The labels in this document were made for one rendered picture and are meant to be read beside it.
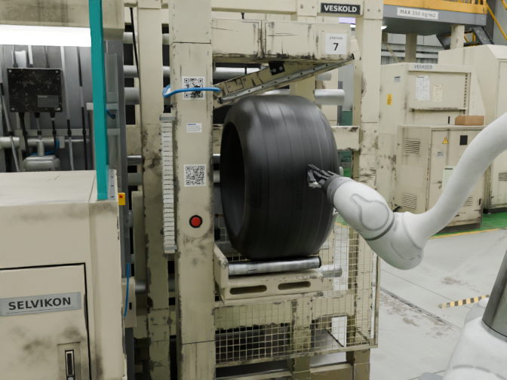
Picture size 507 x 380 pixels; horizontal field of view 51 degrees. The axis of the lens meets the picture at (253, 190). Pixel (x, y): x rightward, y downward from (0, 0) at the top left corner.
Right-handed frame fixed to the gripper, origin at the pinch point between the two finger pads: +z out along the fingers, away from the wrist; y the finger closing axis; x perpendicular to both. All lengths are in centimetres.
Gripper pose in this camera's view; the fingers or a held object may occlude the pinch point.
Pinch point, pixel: (313, 171)
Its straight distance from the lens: 164.1
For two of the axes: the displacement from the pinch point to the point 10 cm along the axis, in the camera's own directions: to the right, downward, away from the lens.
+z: -2.5, -2.9, 9.2
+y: -9.7, 0.4, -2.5
